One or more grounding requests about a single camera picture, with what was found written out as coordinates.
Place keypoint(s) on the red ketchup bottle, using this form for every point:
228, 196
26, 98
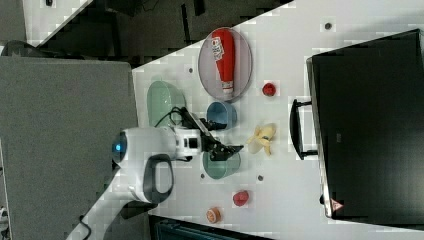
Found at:
223, 49

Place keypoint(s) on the pink round plate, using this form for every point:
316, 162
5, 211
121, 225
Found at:
208, 72

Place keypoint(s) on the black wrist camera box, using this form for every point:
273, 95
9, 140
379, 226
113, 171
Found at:
191, 121

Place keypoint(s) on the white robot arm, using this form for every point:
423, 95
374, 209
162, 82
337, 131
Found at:
139, 152

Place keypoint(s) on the red strawberry toy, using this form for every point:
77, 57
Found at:
241, 198

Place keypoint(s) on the blue cup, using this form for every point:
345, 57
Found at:
221, 115

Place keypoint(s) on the orange slice toy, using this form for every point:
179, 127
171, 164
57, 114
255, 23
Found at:
213, 215

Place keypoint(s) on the green perforated colander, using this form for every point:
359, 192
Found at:
162, 97

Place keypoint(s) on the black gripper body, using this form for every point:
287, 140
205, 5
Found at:
216, 150

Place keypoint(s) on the peeled toy banana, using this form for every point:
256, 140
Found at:
261, 139

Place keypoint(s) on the black toaster oven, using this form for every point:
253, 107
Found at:
367, 104

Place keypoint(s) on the green cup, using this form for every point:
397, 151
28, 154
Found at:
221, 169

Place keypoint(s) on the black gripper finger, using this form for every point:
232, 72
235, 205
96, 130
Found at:
235, 148

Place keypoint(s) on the red tomato toy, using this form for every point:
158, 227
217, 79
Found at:
269, 89

